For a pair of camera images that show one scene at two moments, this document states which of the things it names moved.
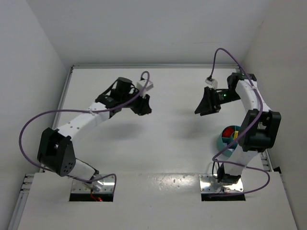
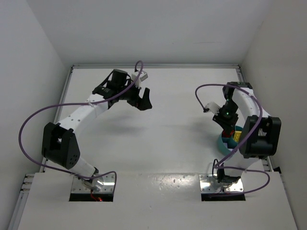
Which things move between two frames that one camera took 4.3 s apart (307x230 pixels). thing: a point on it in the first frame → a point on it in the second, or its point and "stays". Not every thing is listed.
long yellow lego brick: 236,134 stays
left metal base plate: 103,185 stays
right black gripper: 214,99 → 225,120
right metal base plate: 209,183 stays
